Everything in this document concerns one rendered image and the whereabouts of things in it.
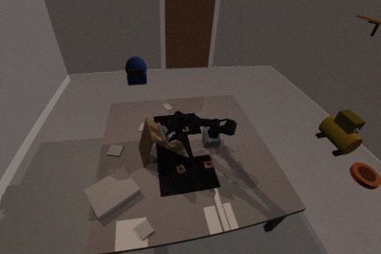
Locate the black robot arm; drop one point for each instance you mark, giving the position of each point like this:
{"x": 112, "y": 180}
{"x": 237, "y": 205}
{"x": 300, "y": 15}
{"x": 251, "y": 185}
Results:
{"x": 195, "y": 121}

